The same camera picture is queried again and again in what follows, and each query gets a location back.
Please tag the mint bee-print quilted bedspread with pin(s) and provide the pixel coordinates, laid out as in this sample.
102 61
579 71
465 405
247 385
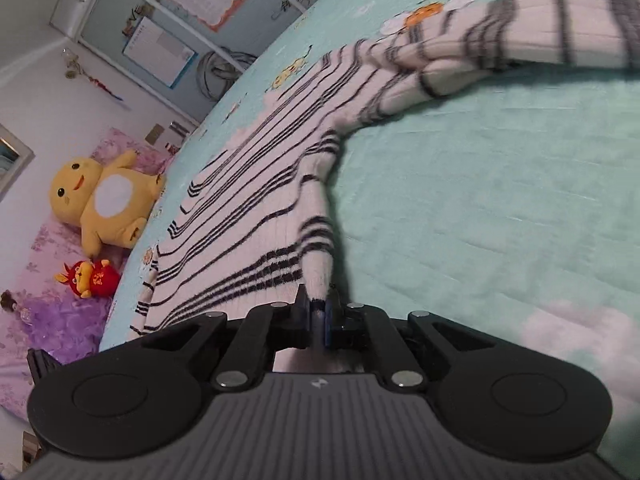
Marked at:
475 185

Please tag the purple fluffy cloth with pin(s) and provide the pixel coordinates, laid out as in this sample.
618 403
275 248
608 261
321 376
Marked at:
65 325

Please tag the wall socket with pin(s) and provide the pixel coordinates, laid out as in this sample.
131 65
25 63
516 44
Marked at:
154 134

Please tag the framed picture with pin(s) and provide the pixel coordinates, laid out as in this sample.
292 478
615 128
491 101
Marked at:
12 160

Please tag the blue-bordered poster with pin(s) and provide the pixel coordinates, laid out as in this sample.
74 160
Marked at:
157 52

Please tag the white black-striped knit sweater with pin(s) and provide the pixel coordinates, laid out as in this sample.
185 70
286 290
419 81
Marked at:
260 210

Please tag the yellow plush toy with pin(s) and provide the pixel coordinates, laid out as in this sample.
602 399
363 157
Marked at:
110 205

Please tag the red plush toy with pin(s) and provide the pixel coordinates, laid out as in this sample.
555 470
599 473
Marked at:
92 280

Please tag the sliding-door wardrobe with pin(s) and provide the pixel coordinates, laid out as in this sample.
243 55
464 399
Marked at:
125 0

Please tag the metal cup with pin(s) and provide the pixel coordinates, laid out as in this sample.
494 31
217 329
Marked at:
177 130

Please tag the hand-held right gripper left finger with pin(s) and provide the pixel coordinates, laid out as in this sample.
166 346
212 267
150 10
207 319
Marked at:
303 312

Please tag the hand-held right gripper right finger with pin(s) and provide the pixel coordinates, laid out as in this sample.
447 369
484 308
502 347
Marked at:
332 325

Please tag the red hanging ornament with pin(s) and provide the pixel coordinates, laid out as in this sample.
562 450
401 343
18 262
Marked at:
97 82

